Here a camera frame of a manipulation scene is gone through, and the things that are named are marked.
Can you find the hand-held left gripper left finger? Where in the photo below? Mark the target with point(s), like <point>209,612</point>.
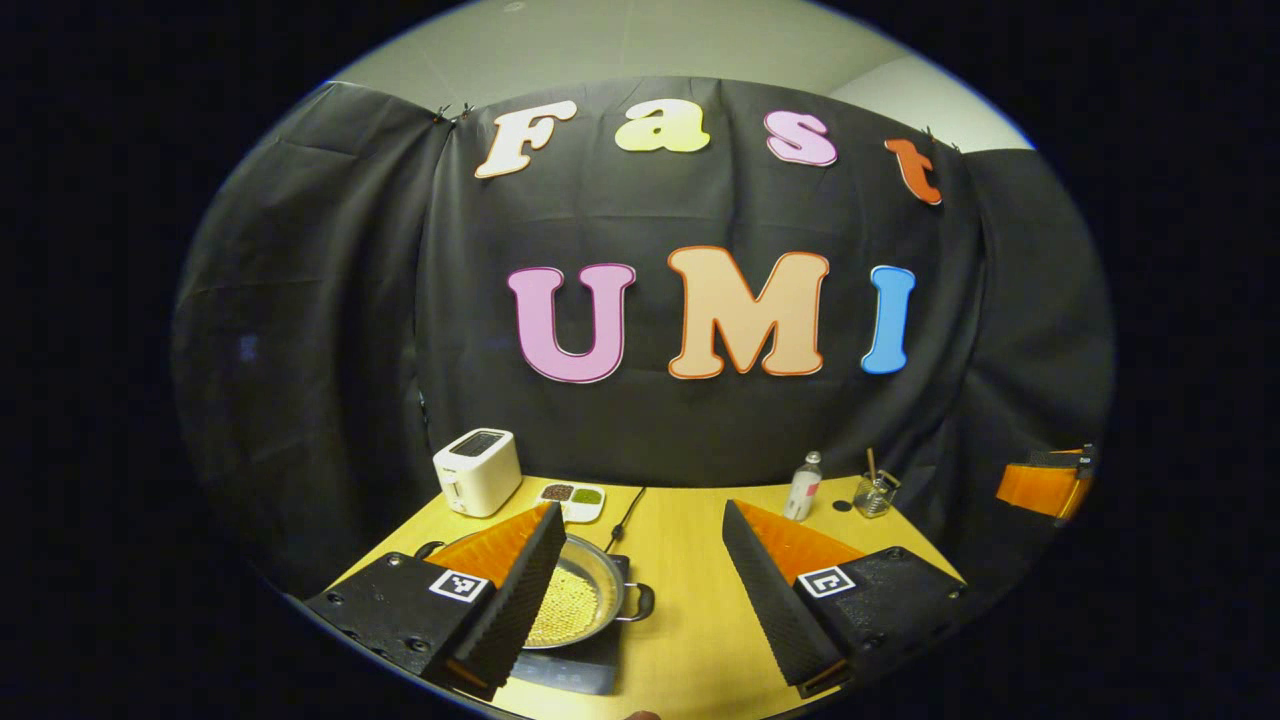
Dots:
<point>520,610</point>

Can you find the glass jar with wooden stick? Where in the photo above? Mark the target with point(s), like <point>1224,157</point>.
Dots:
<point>875,495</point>

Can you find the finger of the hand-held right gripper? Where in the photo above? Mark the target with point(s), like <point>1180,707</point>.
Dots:
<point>1035,488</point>

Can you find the white divided bean dish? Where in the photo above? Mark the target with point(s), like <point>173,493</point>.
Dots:
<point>572,500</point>

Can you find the pile of yellow soybeans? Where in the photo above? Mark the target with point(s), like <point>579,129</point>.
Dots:
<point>565,605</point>

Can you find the clear bottle with silver cap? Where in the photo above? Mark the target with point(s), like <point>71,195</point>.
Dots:
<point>802,490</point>

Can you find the black induction cooktop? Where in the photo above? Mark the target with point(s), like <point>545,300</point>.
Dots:
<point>580,665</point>

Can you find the white toaster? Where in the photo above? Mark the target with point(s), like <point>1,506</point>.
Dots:
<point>478,475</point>

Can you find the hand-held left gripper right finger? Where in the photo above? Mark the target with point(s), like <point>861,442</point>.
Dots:
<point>770,610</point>

